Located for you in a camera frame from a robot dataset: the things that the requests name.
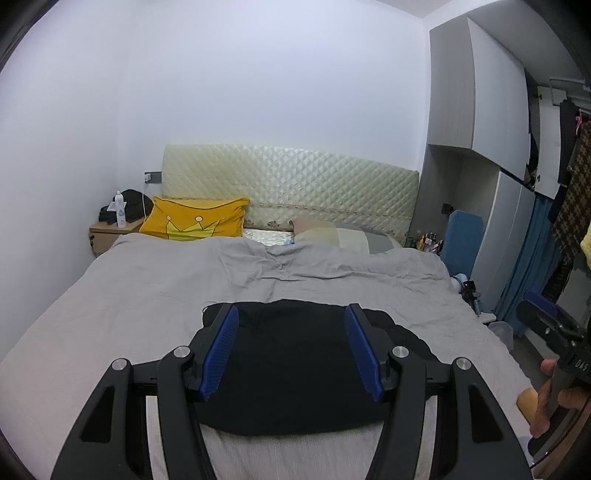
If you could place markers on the grey wardrobe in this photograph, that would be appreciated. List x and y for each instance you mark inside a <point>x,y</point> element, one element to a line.
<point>489,115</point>

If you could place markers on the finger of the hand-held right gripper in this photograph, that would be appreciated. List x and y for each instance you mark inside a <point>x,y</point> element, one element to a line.
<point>545,300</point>
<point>535,318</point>

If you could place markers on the blue curtain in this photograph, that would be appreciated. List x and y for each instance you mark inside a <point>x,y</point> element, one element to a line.
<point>521,267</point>

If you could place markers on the bed with grey sheet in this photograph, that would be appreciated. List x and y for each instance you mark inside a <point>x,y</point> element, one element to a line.
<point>138,300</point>

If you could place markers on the houndstooth hanging garment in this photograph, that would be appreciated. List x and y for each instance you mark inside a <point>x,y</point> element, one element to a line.
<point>572,207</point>

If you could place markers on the small black device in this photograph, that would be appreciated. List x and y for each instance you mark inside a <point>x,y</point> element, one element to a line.
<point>471,293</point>

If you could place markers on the person's right hand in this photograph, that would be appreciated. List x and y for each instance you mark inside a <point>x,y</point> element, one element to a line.
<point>526,404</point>

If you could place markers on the yellow crown print pillow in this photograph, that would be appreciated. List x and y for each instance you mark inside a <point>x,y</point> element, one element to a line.
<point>194,219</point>

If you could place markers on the black padded jacket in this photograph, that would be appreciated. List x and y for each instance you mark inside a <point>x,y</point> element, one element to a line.
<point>295,369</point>

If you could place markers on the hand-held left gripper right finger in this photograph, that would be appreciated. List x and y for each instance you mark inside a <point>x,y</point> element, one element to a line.
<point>364,355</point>

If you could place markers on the group of cosmetic bottles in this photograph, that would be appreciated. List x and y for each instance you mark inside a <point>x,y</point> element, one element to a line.
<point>425,242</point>

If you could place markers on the grey wall socket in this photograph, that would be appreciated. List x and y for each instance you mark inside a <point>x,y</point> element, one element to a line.
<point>152,177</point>

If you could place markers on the patchwork pillow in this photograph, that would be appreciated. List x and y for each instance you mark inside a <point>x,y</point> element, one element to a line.
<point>346,237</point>

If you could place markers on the yellow hanging garment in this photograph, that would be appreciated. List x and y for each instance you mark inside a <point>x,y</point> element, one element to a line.
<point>586,247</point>

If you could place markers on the blue padded board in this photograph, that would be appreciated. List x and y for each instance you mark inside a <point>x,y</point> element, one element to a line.
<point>461,244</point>

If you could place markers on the black hanging garment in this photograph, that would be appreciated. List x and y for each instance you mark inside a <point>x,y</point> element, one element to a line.
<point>567,138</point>

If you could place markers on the cream quilted headboard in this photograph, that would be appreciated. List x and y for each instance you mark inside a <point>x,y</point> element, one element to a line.
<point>286,180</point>

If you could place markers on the floral bed sheet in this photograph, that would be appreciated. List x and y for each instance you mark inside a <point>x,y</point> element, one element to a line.
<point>268,237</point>

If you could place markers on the wooden nightstand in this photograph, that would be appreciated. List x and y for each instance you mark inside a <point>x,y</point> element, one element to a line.
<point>104,237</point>

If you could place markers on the black bag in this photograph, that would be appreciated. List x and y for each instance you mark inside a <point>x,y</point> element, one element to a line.
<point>134,203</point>

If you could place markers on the white plastic bottle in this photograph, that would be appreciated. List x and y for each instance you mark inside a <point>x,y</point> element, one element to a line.
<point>121,212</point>

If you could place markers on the translucent waste bin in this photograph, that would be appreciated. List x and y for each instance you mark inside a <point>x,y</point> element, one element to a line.
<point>501,334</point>

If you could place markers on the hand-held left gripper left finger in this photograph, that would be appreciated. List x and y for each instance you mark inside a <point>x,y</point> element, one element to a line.
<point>219,355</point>

